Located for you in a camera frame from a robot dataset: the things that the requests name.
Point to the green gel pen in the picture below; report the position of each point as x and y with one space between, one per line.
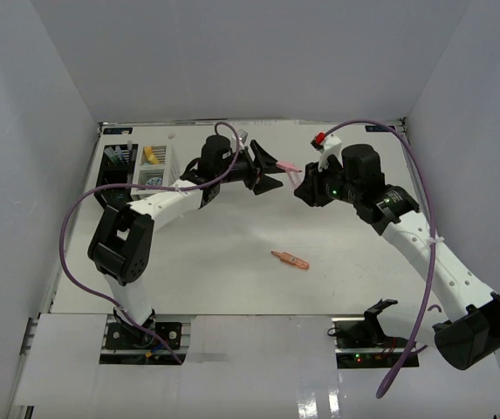
120 155

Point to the yellow highlighter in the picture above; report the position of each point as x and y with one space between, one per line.
148 151

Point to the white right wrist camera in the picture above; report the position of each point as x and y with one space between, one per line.
328 145

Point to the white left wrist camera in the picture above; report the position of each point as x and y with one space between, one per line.
240 138

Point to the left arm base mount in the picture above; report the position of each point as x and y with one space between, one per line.
126 345

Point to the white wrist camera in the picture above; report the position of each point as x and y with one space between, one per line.
328 145
240 138

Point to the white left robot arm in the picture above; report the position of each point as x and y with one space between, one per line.
121 245

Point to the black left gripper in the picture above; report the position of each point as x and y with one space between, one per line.
267 165

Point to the blue white tape roll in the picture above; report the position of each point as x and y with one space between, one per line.
152 182

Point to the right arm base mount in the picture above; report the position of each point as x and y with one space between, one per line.
360 342

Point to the black slotted organizer box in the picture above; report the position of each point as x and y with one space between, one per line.
113 174

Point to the white slotted organizer box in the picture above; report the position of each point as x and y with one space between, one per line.
168 169

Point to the pink highlighter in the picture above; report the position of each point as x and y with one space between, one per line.
292 171

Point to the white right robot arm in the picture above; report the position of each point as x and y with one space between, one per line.
467 329

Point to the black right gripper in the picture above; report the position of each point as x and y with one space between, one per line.
310 190

